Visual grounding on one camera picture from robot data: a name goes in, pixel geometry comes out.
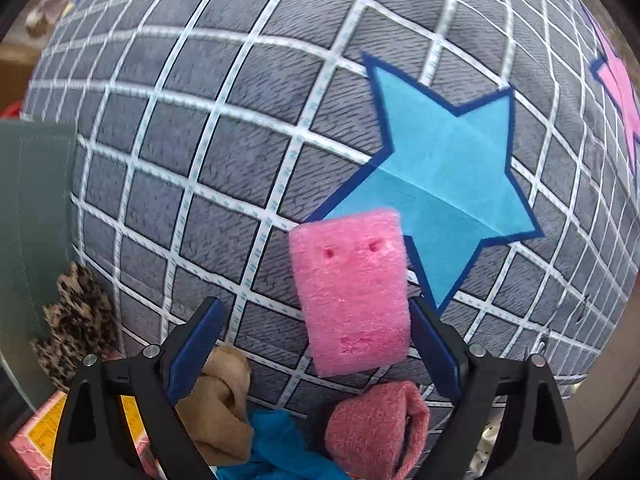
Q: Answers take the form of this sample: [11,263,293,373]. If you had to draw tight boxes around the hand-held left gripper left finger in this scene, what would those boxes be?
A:
[52,296,225,480]

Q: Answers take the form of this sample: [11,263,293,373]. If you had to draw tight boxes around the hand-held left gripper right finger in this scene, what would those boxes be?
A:
[410,296,579,480]

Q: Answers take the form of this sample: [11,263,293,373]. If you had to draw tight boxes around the beige knit sock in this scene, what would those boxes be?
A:
[175,344,254,467]

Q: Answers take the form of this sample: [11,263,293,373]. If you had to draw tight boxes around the pink knit sock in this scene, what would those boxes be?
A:
[324,381,431,480]

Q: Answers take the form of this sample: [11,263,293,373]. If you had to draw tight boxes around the pink foam block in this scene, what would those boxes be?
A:
[289,207,412,379]

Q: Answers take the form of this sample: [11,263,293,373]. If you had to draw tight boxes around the leopard print scrunchie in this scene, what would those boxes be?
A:
[30,261,121,394]

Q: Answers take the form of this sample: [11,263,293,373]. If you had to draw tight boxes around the blue cloth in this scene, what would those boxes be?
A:
[214,406,351,480]

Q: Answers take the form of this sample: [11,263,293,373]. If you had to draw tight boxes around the grey cardboard box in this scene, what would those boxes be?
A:
[0,120,122,411]

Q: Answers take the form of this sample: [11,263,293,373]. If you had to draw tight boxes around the pink yellow box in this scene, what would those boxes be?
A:
[9,389,157,480]

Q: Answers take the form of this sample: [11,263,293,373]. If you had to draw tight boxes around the grey checked star blanket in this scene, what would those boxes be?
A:
[22,0,640,407]

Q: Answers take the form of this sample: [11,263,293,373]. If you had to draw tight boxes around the brown cardboard sheet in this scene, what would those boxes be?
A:
[0,40,42,107]

